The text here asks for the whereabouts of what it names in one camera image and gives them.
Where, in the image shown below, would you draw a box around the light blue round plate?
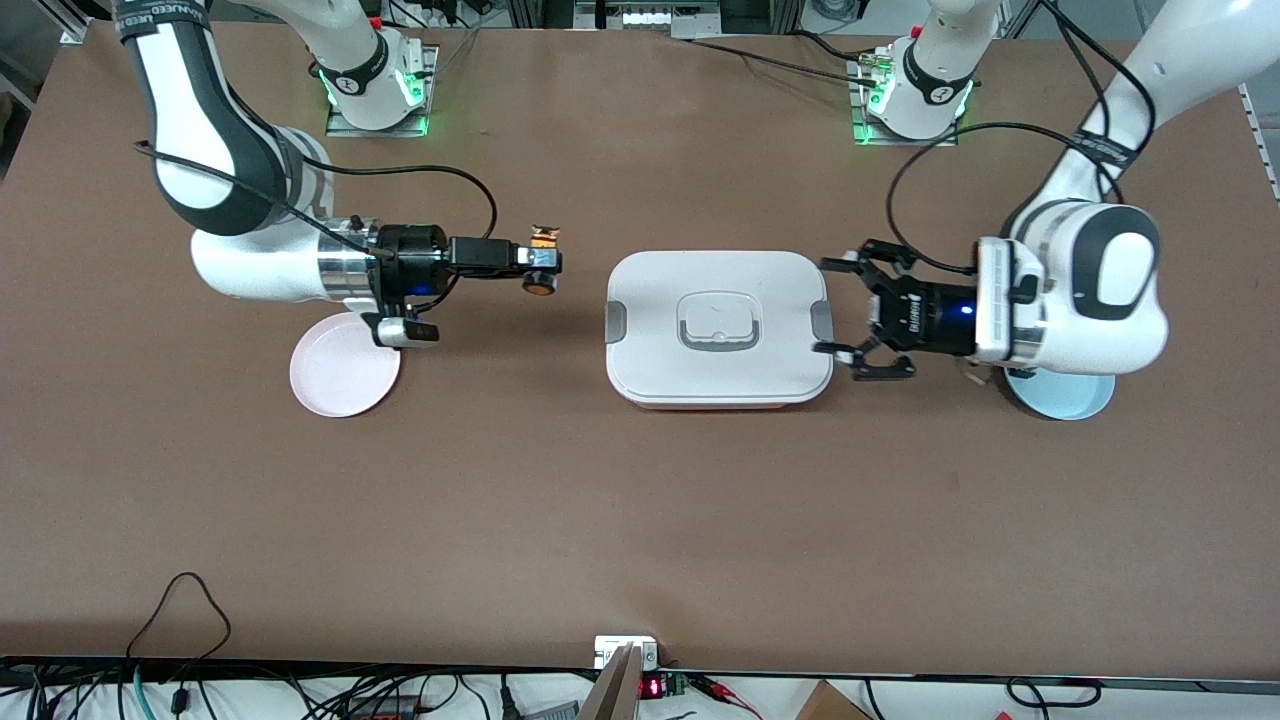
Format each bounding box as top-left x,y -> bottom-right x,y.
1005,368 -> 1116,421

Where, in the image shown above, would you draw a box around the black power adapter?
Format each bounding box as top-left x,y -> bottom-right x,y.
340,693 -> 426,720

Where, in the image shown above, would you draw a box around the red and black clip leads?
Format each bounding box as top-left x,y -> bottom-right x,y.
690,674 -> 763,720

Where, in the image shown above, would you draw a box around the orange push button switch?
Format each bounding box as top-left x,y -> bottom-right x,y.
522,225 -> 563,298

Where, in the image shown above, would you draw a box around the white lunch box grey latches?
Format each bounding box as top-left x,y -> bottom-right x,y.
604,250 -> 835,412

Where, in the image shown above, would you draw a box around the grey metal bar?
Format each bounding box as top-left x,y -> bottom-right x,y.
578,643 -> 647,720

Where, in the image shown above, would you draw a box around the metal device with white lights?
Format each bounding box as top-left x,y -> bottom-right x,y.
575,0 -> 723,39

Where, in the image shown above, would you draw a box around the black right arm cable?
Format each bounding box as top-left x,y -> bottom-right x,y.
133,140 -> 498,301

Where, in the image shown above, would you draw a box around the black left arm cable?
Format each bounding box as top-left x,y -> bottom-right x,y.
885,0 -> 1161,276

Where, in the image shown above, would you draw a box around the black cable to arm base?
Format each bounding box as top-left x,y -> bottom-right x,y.
672,30 -> 881,86

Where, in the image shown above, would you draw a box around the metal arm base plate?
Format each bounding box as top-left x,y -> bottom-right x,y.
325,44 -> 441,139
850,55 -> 961,148

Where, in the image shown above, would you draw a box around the brown cardboard piece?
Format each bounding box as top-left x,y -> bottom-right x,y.
795,680 -> 871,720

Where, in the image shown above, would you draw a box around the small white box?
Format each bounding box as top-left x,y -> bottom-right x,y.
594,635 -> 661,671

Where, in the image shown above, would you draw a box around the thin black looped cable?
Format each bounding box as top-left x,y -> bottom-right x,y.
125,571 -> 234,691

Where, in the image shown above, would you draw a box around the pale pink round plate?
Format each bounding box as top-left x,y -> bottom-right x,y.
289,312 -> 403,419

